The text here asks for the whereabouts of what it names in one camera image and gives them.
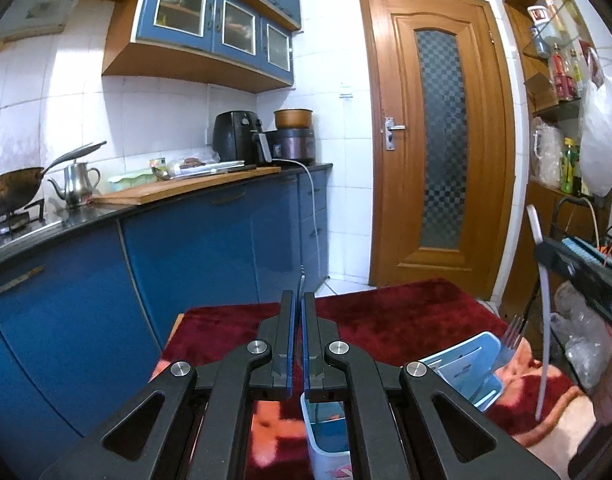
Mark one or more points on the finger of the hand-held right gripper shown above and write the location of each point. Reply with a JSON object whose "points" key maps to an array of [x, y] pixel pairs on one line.
{"points": [[556, 260]]}

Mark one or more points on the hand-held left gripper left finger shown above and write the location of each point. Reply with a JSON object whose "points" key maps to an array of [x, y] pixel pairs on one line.
{"points": [[289, 340]]}

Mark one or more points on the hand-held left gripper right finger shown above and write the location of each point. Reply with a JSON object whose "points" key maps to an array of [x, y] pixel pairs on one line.
{"points": [[309, 340]]}

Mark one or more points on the white chopstick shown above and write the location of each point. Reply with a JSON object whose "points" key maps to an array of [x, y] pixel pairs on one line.
{"points": [[542, 320]]}

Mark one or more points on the light blue utensil box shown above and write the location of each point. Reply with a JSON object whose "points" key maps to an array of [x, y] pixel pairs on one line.
{"points": [[466, 362]]}

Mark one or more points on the person's right hand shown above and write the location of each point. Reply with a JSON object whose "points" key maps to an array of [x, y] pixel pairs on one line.
{"points": [[611, 380]]}

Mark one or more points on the light blue ribbed object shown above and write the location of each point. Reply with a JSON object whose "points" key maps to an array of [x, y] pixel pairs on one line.
{"points": [[586, 254]]}

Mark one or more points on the clear plastic bags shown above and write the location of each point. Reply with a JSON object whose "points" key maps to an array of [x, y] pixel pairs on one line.
{"points": [[578, 340]]}

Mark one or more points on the green bottle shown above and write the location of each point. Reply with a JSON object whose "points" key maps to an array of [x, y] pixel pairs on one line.
{"points": [[569, 167]]}

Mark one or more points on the metal fork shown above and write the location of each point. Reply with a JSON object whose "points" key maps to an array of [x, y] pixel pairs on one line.
{"points": [[511, 345]]}

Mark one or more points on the red and peach blanket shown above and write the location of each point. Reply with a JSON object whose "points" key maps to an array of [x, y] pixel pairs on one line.
{"points": [[411, 320]]}

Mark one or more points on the clear plastic jug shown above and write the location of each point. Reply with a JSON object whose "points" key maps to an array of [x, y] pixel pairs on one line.
{"points": [[546, 152]]}

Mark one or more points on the blue lower kitchen cabinets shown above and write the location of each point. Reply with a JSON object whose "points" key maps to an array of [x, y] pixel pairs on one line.
{"points": [[210, 250]]}

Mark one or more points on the white plastic bag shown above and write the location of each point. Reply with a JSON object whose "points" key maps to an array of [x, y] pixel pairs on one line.
{"points": [[603, 135]]}

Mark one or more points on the wooden door with glass panel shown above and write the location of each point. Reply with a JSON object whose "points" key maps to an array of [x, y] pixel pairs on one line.
{"points": [[396, 185]]}

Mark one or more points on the wooden shelf unit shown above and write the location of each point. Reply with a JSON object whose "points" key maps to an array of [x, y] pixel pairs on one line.
{"points": [[523, 85]]}

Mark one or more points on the red bottle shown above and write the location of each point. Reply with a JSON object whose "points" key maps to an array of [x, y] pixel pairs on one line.
{"points": [[561, 77]]}

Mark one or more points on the wooden cutting board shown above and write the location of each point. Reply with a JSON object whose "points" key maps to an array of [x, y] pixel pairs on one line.
{"points": [[185, 187]]}

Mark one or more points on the dark rice cooker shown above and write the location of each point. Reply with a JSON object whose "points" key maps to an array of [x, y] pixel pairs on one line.
{"points": [[293, 147]]}

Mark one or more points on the black air fryer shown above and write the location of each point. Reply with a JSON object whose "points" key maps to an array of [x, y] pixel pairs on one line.
{"points": [[233, 137]]}

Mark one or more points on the brown pot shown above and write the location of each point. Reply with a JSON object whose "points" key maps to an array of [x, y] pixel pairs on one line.
{"points": [[293, 119]]}

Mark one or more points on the green cloth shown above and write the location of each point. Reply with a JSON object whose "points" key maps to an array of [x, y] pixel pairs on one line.
{"points": [[130, 180]]}

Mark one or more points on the white and red mug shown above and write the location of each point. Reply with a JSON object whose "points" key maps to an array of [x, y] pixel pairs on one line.
{"points": [[537, 15]]}

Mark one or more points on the yellow bottle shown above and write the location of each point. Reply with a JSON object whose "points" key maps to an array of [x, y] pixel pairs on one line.
{"points": [[550, 7]]}

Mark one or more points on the steel teapot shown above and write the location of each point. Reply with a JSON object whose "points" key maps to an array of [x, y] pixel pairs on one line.
{"points": [[77, 185]]}

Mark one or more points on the gas stove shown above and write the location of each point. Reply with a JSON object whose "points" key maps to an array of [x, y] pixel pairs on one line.
{"points": [[15, 222]]}

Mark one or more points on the white light switch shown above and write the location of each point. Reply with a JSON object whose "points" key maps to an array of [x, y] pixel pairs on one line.
{"points": [[345, 91]]}

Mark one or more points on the blue glass-door wall cabinet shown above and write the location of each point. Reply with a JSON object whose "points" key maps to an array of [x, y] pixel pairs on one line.
{"points": [[185, 35]]}

